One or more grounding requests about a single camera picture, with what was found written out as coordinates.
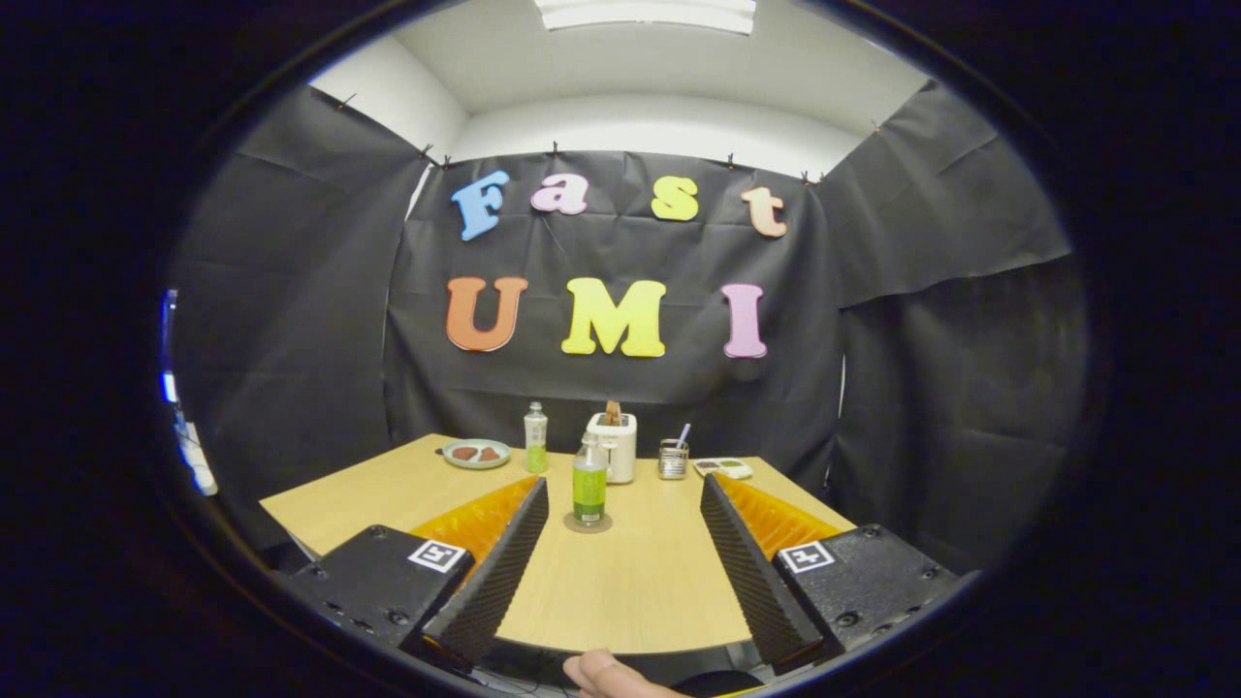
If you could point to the small green white-labelled bottle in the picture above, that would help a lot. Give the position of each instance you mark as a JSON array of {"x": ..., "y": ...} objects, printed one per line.
[{"x": 535, "y": 441}]

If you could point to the green juice bottle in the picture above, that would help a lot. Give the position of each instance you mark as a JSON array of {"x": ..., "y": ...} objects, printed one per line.
[{"x": 589, "y": 494}]

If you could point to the wooden table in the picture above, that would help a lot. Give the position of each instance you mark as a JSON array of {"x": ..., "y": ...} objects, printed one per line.
[{"x": 630, "y": 591}]

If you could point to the white straw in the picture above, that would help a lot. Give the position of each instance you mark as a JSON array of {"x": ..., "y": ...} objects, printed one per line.
[{"x": 684, "y": 433}]

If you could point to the white toaster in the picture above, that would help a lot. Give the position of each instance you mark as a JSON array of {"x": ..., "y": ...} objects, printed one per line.
[{"x": 620, "y": 451}]

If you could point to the bread slice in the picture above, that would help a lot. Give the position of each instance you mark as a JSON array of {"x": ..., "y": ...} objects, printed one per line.
[{"x": 612, "y": 412}]

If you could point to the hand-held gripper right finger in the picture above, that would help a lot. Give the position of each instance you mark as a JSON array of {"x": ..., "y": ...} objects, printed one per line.
[{"x": 751, "y": 572}]

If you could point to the white and blue device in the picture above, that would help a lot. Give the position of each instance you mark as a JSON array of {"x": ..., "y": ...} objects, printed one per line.
[{"x": 194, "y": 456}]

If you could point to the pale green plate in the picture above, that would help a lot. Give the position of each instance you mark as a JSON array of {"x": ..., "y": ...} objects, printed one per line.
[{"x": 475, "y": 464}]

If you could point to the ceiling light panel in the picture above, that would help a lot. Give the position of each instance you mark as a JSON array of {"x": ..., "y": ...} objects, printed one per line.
[{"x": 645, "y": 14}]

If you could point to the round brown coaster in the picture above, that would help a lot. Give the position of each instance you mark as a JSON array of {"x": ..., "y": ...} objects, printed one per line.
[{"x": 572, "y": 526}]

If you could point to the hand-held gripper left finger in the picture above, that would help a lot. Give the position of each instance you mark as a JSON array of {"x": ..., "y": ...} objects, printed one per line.
[{"x": 504, "y": 572}]

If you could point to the white food tray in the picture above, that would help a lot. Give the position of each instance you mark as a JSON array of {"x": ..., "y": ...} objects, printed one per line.
[{"x": 722, "y": 469}]

